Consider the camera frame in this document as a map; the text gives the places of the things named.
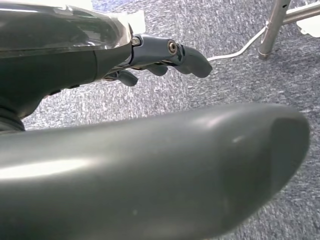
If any white floor cable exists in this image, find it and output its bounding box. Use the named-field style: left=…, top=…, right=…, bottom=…
left=207, top=21, right=269, bottom=63

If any stainless steel workbench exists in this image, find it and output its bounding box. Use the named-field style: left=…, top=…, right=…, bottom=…
left=257, top=0, right=320, bottom=61

